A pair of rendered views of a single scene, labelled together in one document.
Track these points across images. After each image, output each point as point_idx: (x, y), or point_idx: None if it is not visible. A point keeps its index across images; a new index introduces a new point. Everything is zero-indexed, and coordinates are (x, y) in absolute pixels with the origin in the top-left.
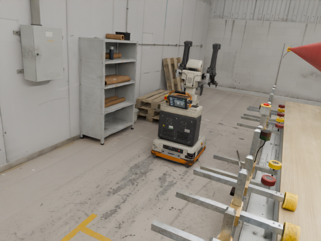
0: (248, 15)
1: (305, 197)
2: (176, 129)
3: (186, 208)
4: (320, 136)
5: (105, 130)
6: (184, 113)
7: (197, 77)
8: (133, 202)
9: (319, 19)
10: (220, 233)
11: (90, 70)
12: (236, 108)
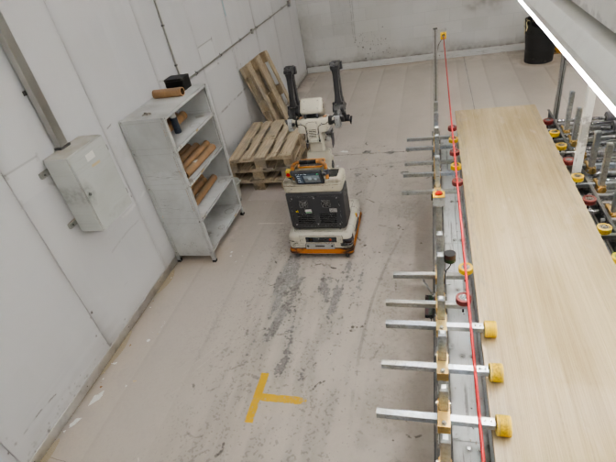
0: None
1: (503, 311)
2: (317, 212)
3: (368, 322)
4: (511, 188)
5: (210, 237)
6: (323, 189)
7: (323, 126)
8: (302, 337)
9: None
10: (439, 404)
11: (158, 166)
12: (379, 106)
